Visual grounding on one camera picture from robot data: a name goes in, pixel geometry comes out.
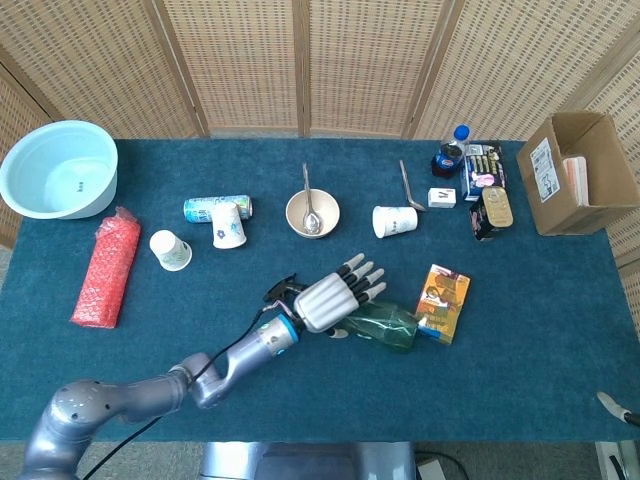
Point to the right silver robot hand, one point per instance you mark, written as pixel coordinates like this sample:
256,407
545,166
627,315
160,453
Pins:
617,410

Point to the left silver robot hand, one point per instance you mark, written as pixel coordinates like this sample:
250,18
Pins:
322,300

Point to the green spray bottle black trigger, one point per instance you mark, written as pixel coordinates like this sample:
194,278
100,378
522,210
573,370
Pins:
390,327

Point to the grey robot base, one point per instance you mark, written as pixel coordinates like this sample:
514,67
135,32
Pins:
310,462

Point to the cola bottle blue cap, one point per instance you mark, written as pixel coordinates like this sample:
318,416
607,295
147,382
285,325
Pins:
447,157

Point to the metal spoon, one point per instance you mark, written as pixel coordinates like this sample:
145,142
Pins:
407,185
311,220

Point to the beige bowl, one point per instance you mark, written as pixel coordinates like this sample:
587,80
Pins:
327,210

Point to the white paper cup small print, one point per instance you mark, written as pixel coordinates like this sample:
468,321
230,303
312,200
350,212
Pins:
395,222

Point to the paper cup purple flower print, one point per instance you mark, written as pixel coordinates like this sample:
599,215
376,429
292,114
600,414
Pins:
227,227

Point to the blue carpet table cover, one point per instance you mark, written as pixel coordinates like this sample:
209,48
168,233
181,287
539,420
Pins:
500,380

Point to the orange yellow snack box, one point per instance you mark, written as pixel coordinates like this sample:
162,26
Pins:
445,300

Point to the blue green drink can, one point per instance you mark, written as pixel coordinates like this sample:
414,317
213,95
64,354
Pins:
197,210

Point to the small white box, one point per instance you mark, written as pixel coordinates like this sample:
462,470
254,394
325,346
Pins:
442,198

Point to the paper cup green leaf print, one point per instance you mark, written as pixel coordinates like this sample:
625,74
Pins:
170,252

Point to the black gold tin can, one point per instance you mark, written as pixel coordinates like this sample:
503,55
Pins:
495,212

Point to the brown cardboard box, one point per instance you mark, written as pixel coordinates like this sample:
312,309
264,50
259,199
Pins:
565,215

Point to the blue white carton box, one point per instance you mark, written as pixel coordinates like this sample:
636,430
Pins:
482,170

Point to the red bubble wrap package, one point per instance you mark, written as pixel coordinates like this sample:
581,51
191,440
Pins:
105,280

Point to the pink white packet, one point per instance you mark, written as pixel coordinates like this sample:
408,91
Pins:
577,180

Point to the woven bamboo folding screen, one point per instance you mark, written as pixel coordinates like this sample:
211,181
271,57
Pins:
240,60

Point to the light blue plastic basin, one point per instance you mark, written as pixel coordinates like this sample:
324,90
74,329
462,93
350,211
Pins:
60,165

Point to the white stand post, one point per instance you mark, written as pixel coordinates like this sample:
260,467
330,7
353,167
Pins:
611,462

